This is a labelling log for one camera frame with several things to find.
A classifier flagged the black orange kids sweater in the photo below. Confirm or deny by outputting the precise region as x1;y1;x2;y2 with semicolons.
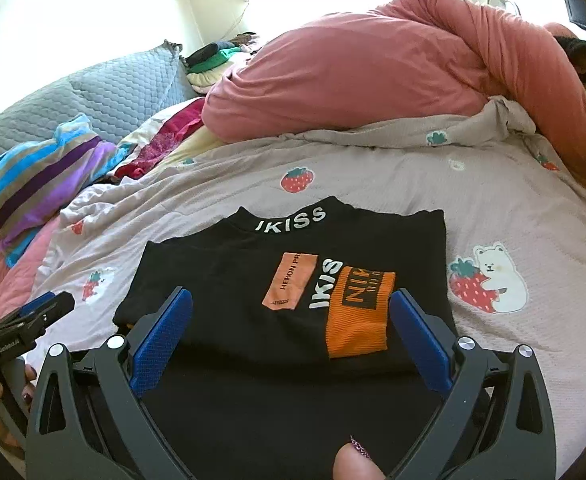
114;197;453;479

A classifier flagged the red lace garment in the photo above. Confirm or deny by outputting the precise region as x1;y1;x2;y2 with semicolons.
110;96;205;181

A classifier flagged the grey strawberry print blanket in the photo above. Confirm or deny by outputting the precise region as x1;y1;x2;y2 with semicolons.
26;98;586;474

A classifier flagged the cream yellow sheet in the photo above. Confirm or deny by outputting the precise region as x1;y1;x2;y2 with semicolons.
161;126;225;167

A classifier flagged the right hand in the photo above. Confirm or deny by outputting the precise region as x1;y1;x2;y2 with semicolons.
332;437;385;480

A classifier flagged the stack of folded clothes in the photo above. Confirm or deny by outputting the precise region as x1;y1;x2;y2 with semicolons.
180;32;263;96

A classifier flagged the pink bed sheet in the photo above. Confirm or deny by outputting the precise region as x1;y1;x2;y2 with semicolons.
0;216;60;318

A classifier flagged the striped purple blue pillow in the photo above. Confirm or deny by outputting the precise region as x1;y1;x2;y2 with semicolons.
0;114;134;268

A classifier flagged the pink quilted duvet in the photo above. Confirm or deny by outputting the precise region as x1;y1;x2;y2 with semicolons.
202;0;586;185

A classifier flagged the grey quilted pillow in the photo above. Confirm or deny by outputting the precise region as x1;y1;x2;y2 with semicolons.
0;41;197;155

